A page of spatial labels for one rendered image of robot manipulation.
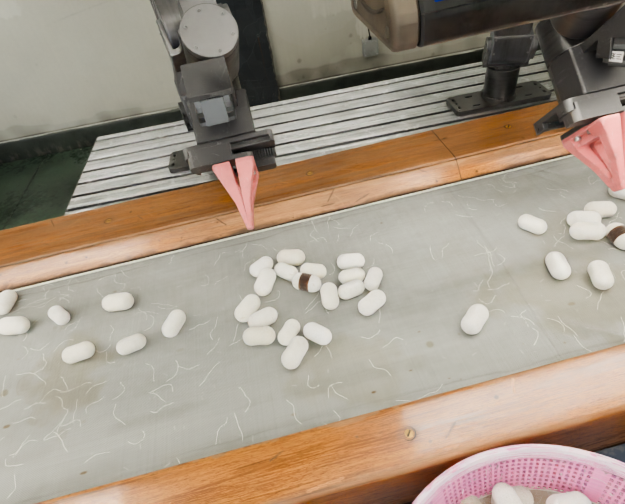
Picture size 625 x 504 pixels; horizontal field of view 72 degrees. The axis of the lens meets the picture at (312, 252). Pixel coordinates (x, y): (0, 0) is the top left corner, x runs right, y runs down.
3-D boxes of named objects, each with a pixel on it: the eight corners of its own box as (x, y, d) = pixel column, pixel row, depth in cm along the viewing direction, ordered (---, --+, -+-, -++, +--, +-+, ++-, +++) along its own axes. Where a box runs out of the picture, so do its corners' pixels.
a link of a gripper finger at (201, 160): (268, 218, 47) (248, 137, 47) (203, 234, 46) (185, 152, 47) (272, 228, 53) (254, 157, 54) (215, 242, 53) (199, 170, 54)
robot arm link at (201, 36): (264, 43, 43) (220, -63, 43) (180, 67, 41) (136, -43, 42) (260, 99, 54) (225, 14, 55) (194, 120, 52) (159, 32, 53)
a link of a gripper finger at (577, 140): (690, 170, 42) (659, 82, 44) (623, 186, 42) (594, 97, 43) (637, 188, 49) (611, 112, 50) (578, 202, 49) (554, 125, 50)
